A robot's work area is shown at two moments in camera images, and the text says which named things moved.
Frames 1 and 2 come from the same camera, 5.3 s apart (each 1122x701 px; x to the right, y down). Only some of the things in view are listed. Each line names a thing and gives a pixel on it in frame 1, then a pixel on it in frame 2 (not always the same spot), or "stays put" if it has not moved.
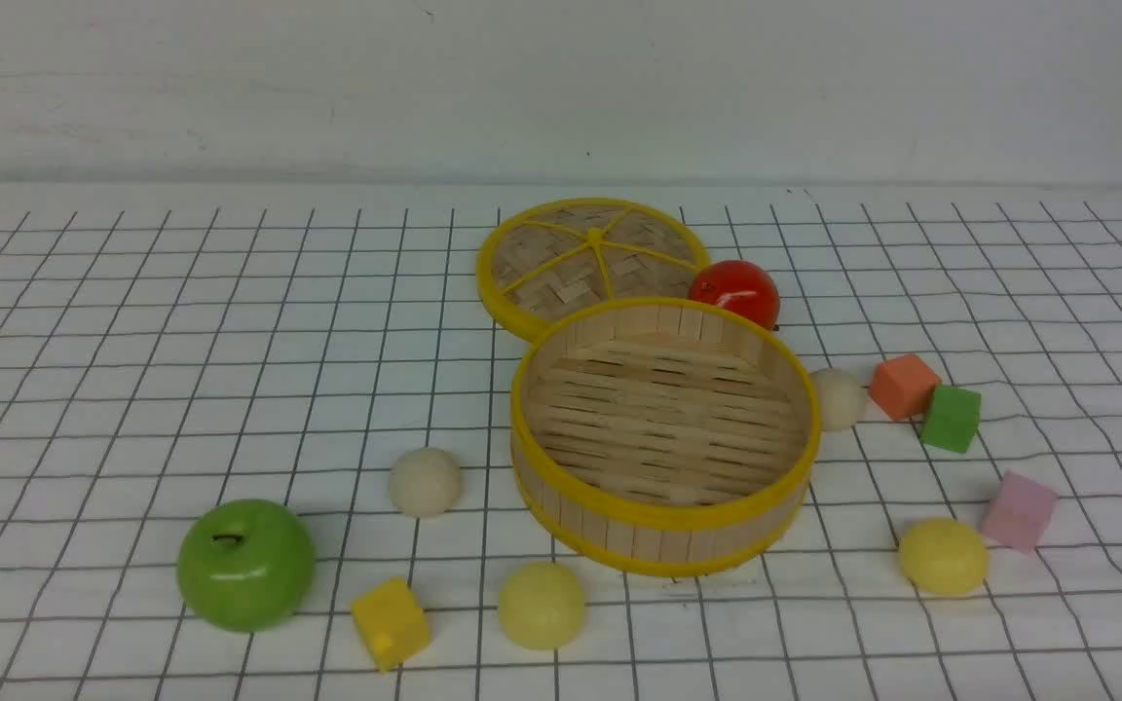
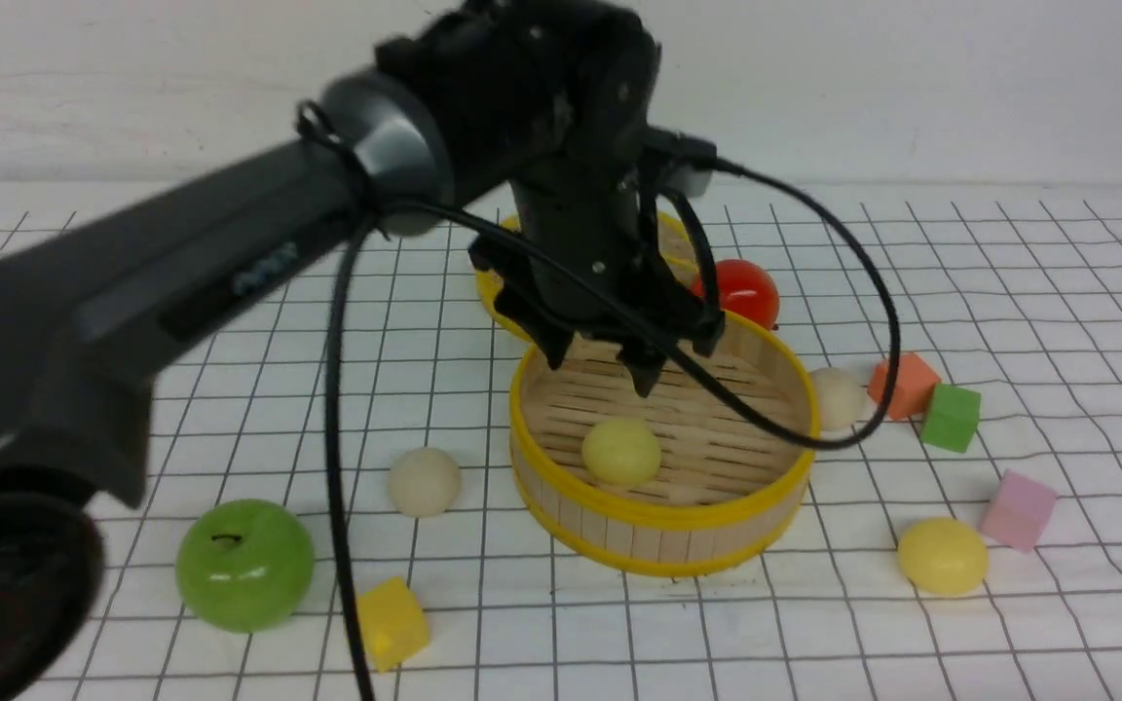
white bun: (842, 398) stays put
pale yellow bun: (542, 604) → (621, 453)
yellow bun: (944, 557) stays put
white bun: (425, 482) stays put
